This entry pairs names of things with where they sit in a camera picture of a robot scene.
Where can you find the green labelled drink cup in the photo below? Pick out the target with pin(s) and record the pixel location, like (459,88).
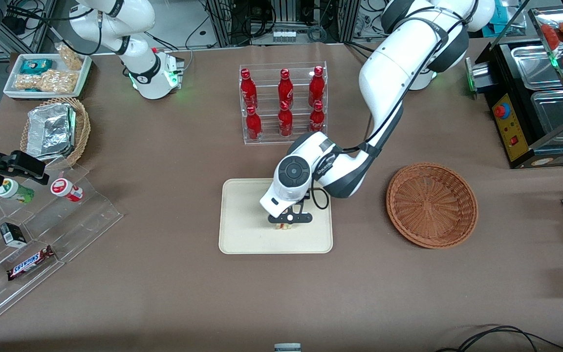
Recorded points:
(15,191)

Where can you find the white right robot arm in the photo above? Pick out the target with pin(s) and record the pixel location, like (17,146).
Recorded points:
(140,54)

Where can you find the light wicker basket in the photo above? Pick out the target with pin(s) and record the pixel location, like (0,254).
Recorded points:
(82,127)

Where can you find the silver foil package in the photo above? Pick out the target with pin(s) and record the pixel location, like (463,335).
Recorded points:
(49,129)

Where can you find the white power strip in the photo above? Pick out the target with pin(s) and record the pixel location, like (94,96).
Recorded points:
(284,35)

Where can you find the triangular sandwich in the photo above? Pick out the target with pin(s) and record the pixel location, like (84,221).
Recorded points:
(285,227)

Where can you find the small clear peanut bag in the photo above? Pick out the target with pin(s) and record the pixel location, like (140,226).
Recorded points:
(71,57)

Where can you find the steel pan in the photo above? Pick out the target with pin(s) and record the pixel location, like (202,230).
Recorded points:
(535,63)
(555,115)

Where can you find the small black carton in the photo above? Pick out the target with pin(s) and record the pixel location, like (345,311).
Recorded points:
(13,234)

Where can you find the aluminium frame rack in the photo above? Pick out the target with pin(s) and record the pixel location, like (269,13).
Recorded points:
(223,24)

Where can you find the Snickers chocolate bar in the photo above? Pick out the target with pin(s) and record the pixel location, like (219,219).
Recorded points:
(31,263)

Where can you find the white rectangular snack tray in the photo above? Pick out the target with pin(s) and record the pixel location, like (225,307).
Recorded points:
(12,90)

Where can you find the cream plastic tray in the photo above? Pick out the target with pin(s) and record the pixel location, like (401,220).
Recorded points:
(242,230)

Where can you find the large clear nut bag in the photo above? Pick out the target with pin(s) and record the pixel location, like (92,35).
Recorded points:
(47,82)

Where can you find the grey device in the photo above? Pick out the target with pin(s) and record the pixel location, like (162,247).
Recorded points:
(287,347)

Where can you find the teal snack packet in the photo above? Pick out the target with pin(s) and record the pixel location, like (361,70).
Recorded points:
(35,66)

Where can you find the red labelled drink cup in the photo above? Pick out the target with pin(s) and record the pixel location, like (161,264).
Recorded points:
(66,189)

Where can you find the clear acrylic bottle rack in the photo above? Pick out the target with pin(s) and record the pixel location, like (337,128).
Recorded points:
(267,98)

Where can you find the metal cylinder with green rim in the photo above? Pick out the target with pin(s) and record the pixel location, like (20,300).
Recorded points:
(479,78)

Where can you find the red emergency stop button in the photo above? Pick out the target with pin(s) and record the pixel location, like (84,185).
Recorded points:
(500,110)

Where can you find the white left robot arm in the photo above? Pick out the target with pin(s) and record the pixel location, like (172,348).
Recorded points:
(389,78)

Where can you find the red cola bottle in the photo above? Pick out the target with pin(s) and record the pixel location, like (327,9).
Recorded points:
(248,90)
(316,87)
(285,89)
(285,122)
(253,124)
(316,120)

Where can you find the black food warmer cabinet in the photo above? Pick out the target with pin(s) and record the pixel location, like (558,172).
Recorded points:
(521,146)

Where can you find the clear acrylic stepped display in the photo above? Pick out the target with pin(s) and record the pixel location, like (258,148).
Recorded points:
(81,220)

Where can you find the brown wicker basket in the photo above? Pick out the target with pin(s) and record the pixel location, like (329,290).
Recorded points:
(430,205)

